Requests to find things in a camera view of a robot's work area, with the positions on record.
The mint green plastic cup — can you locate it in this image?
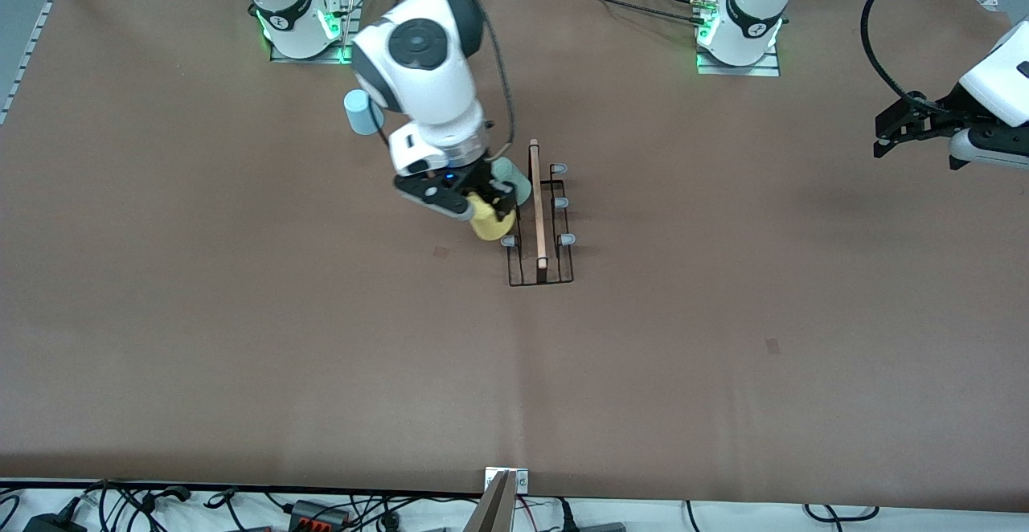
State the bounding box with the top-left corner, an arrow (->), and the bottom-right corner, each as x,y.
490,156 -> 533,205

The grey orange connector box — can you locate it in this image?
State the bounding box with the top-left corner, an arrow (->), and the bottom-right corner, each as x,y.
288,500 -> 355,532

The long black table cable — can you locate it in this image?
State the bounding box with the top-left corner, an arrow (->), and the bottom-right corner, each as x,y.
514,0 -> 712,28

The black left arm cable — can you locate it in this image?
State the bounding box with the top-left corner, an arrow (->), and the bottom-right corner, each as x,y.
862,0 -> 949,113

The black looped floor cable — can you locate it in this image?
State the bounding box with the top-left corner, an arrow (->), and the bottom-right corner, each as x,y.
804,504 -> 881,523

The perforated metal edge rail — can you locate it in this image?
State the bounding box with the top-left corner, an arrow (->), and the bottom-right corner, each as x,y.
0,0 -> 51,127

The aluminium camera mount profile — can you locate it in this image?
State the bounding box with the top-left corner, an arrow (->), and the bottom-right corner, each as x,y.
465,468 -> 530,532

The black wire cup holder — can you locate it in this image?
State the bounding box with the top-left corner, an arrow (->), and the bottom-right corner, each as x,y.
500,138 -> 578,288

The yellow plastic cup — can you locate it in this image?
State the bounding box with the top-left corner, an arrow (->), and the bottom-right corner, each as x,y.
468,193 -> 509,243

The brown table cover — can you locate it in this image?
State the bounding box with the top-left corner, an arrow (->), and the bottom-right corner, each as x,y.
0,0 -> 1029,513

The black power adapter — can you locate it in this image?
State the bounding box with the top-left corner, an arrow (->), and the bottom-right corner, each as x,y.
23,512 -> 88,532

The light blue plastic cup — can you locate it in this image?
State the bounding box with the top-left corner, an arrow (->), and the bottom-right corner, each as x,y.
343,88 -> 385,137

